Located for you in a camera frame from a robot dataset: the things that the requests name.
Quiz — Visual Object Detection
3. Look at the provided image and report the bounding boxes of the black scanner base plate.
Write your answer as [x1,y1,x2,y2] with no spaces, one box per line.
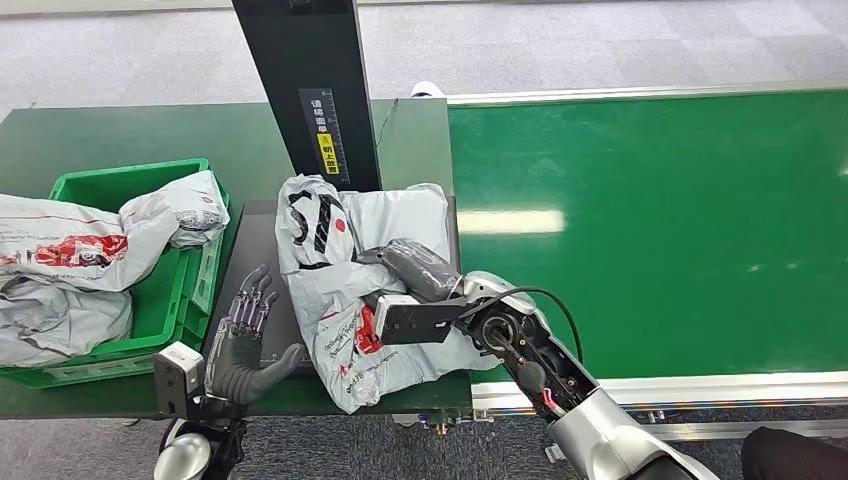
[200,195,468,376]

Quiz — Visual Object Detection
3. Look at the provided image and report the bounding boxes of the green conveyor belt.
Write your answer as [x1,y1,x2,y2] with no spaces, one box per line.
[447,89,848,384]

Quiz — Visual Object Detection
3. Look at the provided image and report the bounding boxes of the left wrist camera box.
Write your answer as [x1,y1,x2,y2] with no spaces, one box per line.
[152,341,205,420]

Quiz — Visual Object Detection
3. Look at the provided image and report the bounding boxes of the small white poly package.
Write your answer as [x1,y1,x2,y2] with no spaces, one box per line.
[119,170,232,250]

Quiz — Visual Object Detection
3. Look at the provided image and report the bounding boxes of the black rounded object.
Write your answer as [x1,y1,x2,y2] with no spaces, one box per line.
[741,427,848,480]

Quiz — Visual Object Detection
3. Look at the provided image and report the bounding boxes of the grey crumpled poly package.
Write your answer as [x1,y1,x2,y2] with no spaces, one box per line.
[0,274,134,369]

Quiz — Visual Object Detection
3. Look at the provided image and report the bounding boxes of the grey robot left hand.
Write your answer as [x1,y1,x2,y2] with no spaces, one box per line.
[205,264,307,405]

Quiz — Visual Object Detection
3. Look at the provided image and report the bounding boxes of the green plastic crate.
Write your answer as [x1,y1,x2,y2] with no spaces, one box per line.
[0,157,232,390]

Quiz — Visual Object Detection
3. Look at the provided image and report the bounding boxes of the white package with red print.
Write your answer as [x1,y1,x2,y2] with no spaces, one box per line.
[0,193,180,295]

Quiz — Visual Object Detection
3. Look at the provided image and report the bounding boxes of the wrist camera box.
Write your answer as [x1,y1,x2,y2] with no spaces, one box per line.
[152,341,205,420]
[372,293,468,346]

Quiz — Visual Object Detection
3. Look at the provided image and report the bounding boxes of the white poly mailer package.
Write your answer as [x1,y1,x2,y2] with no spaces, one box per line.
[274,174,501,416]

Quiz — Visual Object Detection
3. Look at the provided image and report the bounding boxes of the black scanner column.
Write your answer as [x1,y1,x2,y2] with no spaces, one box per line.
[231,0,384,193]

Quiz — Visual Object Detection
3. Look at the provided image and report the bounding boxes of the thin black cable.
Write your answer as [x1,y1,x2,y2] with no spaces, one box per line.
[375,99,400,148]

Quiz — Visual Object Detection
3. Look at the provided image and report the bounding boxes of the aluminium conveyor lower rail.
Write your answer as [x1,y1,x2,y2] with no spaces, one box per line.
[629,419,848,444]

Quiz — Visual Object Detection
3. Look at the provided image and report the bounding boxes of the thin aluminium conveyor side rail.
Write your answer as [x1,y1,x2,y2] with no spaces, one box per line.
[447,80,848,109]

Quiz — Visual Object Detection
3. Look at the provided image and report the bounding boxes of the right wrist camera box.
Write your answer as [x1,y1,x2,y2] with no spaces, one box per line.
[372,293,468,346]

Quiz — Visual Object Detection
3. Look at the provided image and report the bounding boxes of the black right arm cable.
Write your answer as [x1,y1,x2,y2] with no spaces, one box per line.
[463,286,584,366]

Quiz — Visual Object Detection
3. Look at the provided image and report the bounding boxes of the wide aluminium conveyor side rail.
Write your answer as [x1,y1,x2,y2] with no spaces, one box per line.
[471,370,848,419]

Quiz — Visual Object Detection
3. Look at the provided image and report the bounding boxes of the metal fittings with red wires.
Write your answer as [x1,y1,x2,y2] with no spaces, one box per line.
[390,409,495,437]

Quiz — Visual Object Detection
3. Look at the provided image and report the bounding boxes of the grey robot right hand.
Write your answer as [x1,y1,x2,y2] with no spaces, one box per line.
[357,237,465,306]

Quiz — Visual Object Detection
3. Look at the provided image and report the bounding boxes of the dark green table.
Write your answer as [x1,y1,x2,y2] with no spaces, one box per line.
[0,99,473,422]

